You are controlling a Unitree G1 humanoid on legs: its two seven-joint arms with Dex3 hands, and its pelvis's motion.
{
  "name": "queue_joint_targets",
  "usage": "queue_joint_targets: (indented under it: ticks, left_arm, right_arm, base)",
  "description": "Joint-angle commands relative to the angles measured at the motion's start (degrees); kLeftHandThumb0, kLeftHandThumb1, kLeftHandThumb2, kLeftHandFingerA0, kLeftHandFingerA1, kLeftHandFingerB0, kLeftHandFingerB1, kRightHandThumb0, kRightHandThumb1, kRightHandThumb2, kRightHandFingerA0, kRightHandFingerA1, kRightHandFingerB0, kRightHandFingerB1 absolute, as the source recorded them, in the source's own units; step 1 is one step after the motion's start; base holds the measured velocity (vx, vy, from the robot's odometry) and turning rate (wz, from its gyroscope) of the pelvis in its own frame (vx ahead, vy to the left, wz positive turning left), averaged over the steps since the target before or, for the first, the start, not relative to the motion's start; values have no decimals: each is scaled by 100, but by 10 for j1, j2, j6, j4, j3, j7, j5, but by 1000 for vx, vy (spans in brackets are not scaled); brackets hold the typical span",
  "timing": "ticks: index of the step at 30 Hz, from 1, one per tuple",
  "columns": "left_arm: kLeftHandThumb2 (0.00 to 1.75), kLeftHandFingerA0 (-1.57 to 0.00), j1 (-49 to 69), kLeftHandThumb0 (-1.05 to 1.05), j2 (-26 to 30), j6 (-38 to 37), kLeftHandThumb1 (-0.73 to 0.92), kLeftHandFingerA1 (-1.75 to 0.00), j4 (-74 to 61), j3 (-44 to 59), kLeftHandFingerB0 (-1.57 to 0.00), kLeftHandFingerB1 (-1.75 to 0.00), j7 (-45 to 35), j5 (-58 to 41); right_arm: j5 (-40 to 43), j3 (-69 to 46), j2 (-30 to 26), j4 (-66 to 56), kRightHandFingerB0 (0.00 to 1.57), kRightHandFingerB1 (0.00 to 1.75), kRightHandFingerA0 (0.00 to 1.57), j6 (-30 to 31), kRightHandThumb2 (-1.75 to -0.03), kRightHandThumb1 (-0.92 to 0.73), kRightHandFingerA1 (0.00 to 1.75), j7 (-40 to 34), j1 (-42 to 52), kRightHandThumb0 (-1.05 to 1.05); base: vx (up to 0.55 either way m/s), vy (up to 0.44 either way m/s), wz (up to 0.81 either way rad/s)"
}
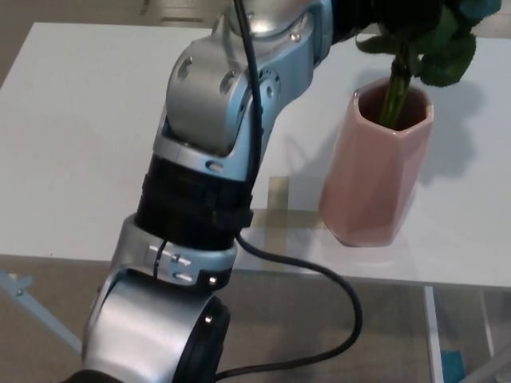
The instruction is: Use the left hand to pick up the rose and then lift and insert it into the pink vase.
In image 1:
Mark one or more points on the pink artificial rose bouquet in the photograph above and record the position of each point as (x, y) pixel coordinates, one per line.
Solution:
(447, 60)

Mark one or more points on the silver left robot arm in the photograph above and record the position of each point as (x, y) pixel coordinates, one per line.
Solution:
(199, 119)

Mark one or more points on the white metal table leg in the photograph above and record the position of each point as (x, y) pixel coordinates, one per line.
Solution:
(432, 339)

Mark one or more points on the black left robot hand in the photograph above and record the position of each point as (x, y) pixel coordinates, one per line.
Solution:
(379, 12)

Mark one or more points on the thin grey table leg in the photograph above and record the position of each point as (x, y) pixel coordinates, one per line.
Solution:
(488, 327)

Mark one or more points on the blue floor tape patch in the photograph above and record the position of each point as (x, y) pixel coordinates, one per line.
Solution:
(452, 367)

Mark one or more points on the pink faceted ceramic vase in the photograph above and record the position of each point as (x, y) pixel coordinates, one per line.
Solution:
(367, 191)

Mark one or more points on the light blue metal frame bar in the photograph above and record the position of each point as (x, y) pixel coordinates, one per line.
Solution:
(36, 311)

